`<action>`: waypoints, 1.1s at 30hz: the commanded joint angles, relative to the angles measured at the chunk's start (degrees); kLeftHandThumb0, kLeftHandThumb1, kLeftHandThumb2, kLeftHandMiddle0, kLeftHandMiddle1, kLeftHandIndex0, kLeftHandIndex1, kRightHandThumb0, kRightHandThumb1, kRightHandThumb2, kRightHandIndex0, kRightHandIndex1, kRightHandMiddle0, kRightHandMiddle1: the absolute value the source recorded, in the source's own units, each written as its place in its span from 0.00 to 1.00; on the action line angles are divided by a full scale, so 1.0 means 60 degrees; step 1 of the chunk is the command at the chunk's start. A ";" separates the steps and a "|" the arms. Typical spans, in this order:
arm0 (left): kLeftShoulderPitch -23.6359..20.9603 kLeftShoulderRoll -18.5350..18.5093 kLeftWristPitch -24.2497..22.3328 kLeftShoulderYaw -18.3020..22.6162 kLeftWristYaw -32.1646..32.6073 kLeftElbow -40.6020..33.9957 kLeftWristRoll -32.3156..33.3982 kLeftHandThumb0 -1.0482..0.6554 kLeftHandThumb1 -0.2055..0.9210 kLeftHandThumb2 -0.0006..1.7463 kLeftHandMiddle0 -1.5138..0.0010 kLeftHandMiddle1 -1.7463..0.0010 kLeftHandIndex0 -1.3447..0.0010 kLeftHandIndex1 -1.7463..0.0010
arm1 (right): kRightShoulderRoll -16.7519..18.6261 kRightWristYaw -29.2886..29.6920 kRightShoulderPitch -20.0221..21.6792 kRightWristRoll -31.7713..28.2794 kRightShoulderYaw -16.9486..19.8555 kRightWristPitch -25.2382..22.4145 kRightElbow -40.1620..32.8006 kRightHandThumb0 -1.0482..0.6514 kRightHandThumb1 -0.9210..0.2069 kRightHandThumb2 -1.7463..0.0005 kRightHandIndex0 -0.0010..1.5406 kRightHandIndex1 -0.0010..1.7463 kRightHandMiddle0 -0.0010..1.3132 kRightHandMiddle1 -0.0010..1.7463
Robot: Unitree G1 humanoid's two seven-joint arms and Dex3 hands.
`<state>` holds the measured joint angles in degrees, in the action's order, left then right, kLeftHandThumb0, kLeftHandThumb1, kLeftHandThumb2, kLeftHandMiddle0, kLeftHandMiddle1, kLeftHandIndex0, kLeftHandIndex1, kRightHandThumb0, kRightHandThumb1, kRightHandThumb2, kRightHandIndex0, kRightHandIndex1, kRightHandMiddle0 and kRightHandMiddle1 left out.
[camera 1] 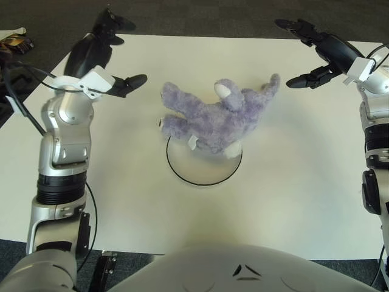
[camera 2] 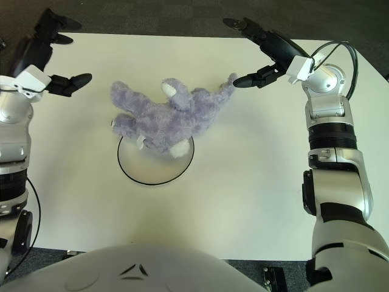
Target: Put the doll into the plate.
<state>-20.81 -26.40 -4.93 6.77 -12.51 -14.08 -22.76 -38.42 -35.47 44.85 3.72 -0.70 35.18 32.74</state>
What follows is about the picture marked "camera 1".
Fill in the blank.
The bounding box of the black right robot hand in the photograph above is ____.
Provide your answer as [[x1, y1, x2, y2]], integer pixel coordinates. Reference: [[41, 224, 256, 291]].
[[274, 18, 365, 89]]

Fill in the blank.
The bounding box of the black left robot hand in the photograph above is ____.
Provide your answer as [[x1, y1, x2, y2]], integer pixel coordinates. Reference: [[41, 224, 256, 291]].
[[64, 7, 149, 99]]

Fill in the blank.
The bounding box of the purple plush doll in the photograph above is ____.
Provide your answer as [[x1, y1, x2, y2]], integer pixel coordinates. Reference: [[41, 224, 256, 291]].
[[157, 72, 281, 161]]

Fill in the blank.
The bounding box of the white plate with black rim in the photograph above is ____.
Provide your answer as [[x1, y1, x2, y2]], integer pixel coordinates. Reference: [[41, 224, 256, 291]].
[[166, 136, 243, 186]]

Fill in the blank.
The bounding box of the dark snack packet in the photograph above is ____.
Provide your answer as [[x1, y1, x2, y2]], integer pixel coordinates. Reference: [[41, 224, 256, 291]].
[[0, 33, 33, 55]]

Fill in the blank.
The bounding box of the black chair base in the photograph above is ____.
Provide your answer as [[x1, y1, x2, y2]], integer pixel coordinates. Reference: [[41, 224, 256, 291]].
[[0, 65, 40, 107]]

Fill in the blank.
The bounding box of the white floor object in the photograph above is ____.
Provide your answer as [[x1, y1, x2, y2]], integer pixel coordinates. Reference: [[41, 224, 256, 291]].
[[0, 27, 27, 39]]

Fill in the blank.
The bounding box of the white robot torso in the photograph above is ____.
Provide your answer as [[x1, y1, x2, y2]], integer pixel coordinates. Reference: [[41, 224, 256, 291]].
[[112, 245, 380, 292]]

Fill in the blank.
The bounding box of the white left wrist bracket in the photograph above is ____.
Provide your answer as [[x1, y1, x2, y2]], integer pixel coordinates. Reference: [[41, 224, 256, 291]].
[[50, 66, 115, 100]]

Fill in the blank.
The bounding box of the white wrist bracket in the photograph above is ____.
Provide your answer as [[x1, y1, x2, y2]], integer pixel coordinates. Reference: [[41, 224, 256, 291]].
[[343, 56, 376, 86], [50, 66, 115, 100]]

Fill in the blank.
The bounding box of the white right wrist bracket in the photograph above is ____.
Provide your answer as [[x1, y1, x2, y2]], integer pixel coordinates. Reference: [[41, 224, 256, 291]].
[[343, 56, 376, 86]]

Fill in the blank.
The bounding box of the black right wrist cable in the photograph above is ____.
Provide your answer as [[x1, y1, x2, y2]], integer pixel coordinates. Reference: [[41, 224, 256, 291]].
[[366, 42, 389, 66]]

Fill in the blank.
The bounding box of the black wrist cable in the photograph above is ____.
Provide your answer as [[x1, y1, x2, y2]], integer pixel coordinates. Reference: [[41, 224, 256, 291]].
[[0, 59, 92, 134], [366, 42, 389, 66]]

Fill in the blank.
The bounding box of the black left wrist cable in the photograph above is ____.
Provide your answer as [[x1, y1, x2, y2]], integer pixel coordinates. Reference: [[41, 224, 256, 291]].
[[0, 59, 92, 134]]

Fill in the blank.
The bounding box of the black left elbow cable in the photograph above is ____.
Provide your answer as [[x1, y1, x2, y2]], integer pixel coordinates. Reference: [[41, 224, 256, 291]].
[[75, 179, 98, 271]]

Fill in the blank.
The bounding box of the black table bracket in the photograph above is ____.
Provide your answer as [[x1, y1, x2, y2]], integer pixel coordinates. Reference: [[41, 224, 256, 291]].
[[88, 251, 118, 292]]

